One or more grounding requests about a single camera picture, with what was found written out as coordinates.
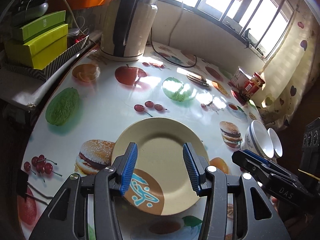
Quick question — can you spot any large white bowl blue stripe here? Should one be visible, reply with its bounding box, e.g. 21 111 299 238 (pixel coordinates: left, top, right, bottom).
240 120 274 159

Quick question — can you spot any cream plate blue logo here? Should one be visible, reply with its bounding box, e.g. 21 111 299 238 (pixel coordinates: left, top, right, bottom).
112 118 208 216

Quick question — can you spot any small white bowl blue stripe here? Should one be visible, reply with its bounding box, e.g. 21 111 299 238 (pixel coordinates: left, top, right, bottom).
267 128 283 158

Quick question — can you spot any person's right hand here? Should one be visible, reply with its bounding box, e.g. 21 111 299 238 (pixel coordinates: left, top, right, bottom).
270 196 278 205

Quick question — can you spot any fruit-print tablecloth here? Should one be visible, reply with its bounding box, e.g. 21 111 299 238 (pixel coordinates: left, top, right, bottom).
17 41 283 240

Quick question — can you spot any red-labelled sauce jar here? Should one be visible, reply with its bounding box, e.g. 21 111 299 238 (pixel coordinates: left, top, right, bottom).
240 72 265 101

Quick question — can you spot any white cup container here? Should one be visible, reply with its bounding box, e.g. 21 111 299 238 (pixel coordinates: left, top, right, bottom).
230 67 251 90

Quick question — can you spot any cream heart-pattern curtain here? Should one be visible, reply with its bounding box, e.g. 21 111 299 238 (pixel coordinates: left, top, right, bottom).
253 0 319 131

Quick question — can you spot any black binder clip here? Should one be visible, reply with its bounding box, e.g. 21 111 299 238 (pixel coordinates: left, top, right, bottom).
16 170 53 199

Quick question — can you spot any striped storage tray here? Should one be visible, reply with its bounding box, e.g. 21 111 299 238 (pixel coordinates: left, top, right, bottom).
4 35 89 81

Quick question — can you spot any yellow-green box lower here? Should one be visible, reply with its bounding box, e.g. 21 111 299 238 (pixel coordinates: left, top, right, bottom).
5 24 68 69

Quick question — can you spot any green box upper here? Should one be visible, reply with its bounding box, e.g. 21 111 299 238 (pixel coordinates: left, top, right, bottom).
12 10 66 42

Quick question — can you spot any grey computer mouse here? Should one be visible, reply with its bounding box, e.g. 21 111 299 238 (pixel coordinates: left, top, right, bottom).
12 2 49 25

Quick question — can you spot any black power cable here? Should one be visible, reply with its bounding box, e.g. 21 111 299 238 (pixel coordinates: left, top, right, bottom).
150 27 198 68

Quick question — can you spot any white electric kettle black handle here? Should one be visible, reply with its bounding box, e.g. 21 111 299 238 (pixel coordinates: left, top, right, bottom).
100 0 158 62

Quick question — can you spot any window frame with bars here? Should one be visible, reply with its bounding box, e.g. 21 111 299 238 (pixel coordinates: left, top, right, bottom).
162 0 294 61

